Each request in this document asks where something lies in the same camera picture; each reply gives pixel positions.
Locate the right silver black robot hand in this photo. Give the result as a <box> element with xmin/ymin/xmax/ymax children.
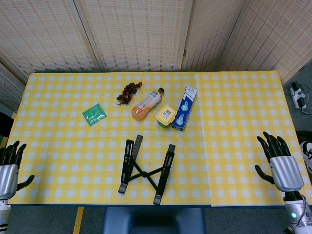
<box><xmin>254</xmin><ymin>131</ymin><xmax>305</xmax><ymax>193</ymax></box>

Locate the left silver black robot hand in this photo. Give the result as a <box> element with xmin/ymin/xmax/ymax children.
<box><xmin>0</xmin><ymin>140</ymin><xmax>35</xmax><ymax>200</ymax></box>

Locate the black folding laptop stand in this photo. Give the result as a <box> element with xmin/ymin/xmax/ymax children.
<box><xmin>117</xmin><ymin>135</ymin><xmax>176</xmax><ymax>205</ymax></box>

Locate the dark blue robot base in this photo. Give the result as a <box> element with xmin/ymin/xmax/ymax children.
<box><xmin>102</xmin><ymin>207</ymin><xmax>207</xmax><ymax>234</ymax></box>

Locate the yellow checkered tablecloth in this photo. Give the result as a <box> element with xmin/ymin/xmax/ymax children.
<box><xmin>7</xmin><ymin>70</ymin><xmax>312</xmax><ymax>207</ymax></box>

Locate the white and black sneaker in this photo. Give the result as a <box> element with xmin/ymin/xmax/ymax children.
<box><xmin>299</xmin><ymin>140</ymin><xmax>312</xmax><ymax>175</ymax></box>

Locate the white power strip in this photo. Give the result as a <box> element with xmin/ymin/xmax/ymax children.
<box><xmin>289</xmin><ymin>82</ymin><xmax>307</xmax><ymax>110</ymax></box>

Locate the yellow floor tape strip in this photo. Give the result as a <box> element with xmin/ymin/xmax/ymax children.
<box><xmin>72</xmin><ymin>206</ymin><xmax>85</xmax><ymax>234</ymax></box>

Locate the woven folding screen panel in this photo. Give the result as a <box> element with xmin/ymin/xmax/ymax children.
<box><xmin>0</xmin><ymin>0</ymin><xmax>100</xmax><ymax>83</ymax></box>
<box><xmin>182</xmin><ymin>0</ymin><xmax>244</xmax><ymax>72</ymax></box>
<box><xmin>0</xmin><ymin>58</ymin><xmax>28</xmax><ymax>105</ymax></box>
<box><xmin>74</xmin><ymin>0</ymin><xmax>194</xmax><ymax>72</ymax></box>
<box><xmin>219</xmin><ymin>0</ymin><xmax>312</xmax><ymax>85</ymax></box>

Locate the green snack packet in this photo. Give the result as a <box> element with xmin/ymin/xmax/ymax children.
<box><xmin>81</xmin><ymin>103</ymin><xmax>108</xmax><ymax>127</ymax></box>

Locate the blue and white carton box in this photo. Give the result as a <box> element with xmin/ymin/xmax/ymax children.
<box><xmin>172</xmin><ymin>86</ymin><xmax>198</xmax><ymax>132</ymax></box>

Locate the green tub with yellow lid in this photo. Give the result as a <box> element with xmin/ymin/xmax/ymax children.
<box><xmin>156</xmin><ymin>105</ymin><xmax>177</xmax><ymax>129</ymax></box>

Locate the dark red grape bunch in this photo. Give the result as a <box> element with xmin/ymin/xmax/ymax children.
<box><xmin>116</xmin><ymin>82</ymin><xmax>143</xmax><ymax>106</ymax></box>

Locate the orange drink plastic bottle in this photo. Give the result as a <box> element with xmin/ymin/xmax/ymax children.
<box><xmin>131</xmin><ymin>87</ymin><xmax>165</xmax><ymax>122</ymax></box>

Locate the power strip cable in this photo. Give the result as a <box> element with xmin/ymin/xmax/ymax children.
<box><xmin>299</xmin><ymin>84</ymin><xmax>312</xmax><ymax>115</ymax></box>

